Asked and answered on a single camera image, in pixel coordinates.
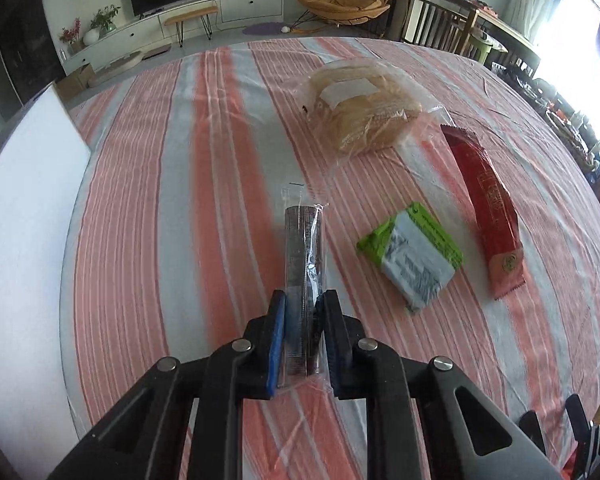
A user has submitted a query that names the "white television cabinet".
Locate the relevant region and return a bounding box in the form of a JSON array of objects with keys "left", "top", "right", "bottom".
[{"left": 62, "top": 0, "right": 286, "bottom": 76}]

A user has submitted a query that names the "red striped bed sheet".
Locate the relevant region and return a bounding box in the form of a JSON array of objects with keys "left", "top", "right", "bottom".
[{"left": 60, "top": 35, "right": 600, "bottom": 480}]

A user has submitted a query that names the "green and white snack packet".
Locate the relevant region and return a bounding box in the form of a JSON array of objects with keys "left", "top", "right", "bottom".
[{"left": 356, "top": 202, "right": 465, "bottom": 317}]

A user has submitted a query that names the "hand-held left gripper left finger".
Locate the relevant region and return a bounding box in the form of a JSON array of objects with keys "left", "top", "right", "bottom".
[{"left": 47, "top": 290, "right": 287, "bottom": 480}]

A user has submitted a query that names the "green plant in white vase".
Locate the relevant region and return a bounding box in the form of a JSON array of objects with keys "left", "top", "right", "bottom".
[{"left": 82, "top": 5, "right": 122, "bottom": 47}]

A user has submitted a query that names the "black cabinet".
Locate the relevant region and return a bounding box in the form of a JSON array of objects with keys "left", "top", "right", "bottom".
[{"left": 0, "top": 5, "right": 68, "bottom": 121}]

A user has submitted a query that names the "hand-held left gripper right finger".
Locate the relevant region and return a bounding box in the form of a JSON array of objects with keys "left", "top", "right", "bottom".
[{"left": 315, "top": 289, "right": 563, "bottom": 480}]

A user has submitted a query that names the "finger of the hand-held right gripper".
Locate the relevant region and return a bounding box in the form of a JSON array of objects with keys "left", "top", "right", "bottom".
[
  {"left": 565, "top": 394, "right": 600, "bottom": 480},
  {"left": 517, "top": 410, "right": 548, "bottom": 458}
]

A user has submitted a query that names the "wooden stool with metal legs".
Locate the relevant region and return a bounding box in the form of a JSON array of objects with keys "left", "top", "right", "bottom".
[{"left": 164, "top": 5, "right": 219, "bottom": 48}]

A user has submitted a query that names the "white floor cushion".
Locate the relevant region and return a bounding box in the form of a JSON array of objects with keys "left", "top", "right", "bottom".
[{"left": 95, "top": 50, "right": 146, "bottom": 81}]

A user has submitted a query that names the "cardboard box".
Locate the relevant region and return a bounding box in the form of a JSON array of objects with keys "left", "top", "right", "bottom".
[{"left": 55, "top": 62, "right": 98, "bottom": 101}]

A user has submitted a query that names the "clear biscuit tube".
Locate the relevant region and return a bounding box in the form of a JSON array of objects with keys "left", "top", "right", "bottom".
[{"left": 281, "top": 185, "right": 330, "bottom": 391}]

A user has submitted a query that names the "wooden dining chair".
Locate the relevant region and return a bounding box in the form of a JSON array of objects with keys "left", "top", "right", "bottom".
[{"left": 400, "top": 0, "right": 481, "bottom": 56}]

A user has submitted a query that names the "purple floor mat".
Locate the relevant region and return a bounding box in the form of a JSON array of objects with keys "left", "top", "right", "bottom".
[{"left": 242, "top": 21, "right": 281, "bottom": 36}]

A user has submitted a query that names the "white board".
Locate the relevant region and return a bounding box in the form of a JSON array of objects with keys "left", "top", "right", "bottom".
[{"left": 0, "top": 82, "right": 93, "bottom": 461}]

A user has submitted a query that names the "clear bag of bread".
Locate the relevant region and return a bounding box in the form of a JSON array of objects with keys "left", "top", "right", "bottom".
[{"left": 300, "top": 57, "right": 448, "bottom": 156}]

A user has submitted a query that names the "green plastic stool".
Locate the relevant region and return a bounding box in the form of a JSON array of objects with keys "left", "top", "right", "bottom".
[{"left": 467, "top": 30, "right": 496, "bottom": 63}]

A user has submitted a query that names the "wooden dining table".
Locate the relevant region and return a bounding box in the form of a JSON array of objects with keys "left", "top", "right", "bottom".
[{"left": 472, "top": 7, "right": 541, "bottom": 61}]

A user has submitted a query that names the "red flower plant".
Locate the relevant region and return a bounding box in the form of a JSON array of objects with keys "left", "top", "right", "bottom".
[{"left": 59, "top": 18, "right": 83, "bottom": 56}]

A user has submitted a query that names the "red snack packet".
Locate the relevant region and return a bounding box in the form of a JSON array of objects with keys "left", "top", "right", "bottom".
[{"left": 440, "top": 124, "right": 526, "bottom": 302}]

